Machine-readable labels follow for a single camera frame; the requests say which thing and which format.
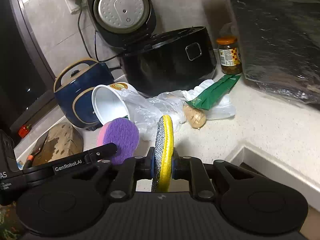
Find pink purple round sponge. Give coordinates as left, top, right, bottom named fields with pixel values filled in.
left=96, top=118, right=139, bottom=165

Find yellow grey round scrubber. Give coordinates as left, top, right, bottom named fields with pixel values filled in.
left=151, top=115, right=174, bottom=192

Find round wooden chopping board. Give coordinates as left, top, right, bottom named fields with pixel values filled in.
left=32, top=122, right=84, bottom=166

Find ginger root piece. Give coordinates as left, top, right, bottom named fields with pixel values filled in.
left=183, top=105, right=206, bottom=129

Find small red object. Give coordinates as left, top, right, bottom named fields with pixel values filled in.
left=18, top=125, right=31, bottom=139

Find clear plastic bag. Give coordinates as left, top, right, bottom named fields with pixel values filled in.
left=121, top=79, right=236, bottom=141

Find green snack packet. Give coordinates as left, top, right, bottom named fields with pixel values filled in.
left=187, top=75, right=241, bottom=111

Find navy blue electric cooker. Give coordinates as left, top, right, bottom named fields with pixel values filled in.
left=53, top=58, right=114, bottom=131

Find glass sauce jar orange lid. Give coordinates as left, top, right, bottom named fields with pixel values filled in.
left=216, top=35, right=242, bottom=75

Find black open rice cooker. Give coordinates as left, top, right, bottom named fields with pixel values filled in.
left=87, top=0, right=216, bottom=98

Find black microwave in plastic wrap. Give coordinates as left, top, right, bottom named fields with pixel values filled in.
left=227, top=0, right=319, bottom=107

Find kitchen knife orange handle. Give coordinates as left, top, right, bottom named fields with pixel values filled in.
left=23, top=132, right=48, bottom=169

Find dark window frame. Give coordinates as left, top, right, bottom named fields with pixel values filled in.
left=1, top=0, right=55, bottom=136

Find black power cable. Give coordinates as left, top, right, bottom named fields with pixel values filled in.
left=74, top=0, right=121, bottom=63

